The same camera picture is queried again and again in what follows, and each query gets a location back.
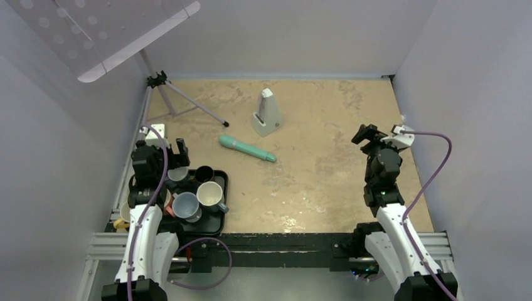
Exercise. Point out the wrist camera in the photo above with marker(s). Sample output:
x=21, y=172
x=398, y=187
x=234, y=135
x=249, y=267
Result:
x=401, y=137
x=156, y=137

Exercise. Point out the yellow mug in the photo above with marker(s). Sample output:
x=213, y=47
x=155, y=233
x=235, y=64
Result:
x=123, y=223

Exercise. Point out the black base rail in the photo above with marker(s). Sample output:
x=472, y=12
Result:
x=336, y=252

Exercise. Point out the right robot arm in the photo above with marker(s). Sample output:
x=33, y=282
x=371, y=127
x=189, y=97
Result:
x=392, y=240

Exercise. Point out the blue-grey mug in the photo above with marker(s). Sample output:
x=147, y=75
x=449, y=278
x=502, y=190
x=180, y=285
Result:
x=177, y=177

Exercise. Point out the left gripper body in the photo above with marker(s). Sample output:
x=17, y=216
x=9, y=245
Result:
x=159, y=153

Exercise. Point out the white metronome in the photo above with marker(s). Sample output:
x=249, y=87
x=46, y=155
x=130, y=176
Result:
x=267, y=118

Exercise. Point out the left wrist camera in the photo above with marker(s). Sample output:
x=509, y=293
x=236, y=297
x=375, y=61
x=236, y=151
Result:
x=156, y=137

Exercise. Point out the light grey mug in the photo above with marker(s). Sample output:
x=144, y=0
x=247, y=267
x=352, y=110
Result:
x=187, y=207

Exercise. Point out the teal toy microphone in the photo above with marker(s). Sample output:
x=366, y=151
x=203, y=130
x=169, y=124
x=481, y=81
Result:
x=231, y=143

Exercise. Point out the brown mug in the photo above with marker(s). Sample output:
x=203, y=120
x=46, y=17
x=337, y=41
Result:
x=203, y=174

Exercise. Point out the black tray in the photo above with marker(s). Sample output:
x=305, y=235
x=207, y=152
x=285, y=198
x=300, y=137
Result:
x=210, y=224

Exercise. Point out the aluminium frame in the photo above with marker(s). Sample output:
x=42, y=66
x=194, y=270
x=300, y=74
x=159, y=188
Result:
x=111, y=246

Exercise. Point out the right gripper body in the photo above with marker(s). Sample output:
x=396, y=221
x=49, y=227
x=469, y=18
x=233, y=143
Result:
x=372, y=148

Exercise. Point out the pink mug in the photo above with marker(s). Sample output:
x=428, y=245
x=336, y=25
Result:
x=167, y=209

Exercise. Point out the dark teal cup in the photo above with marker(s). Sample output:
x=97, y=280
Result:
x=210, y=196

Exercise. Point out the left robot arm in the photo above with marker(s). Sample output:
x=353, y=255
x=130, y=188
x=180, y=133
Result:
x=145, y=265

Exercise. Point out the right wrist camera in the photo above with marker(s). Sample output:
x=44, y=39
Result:
x=401, y=137

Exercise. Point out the perforated light panel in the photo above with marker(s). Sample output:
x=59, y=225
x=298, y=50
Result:
x=94, y=37

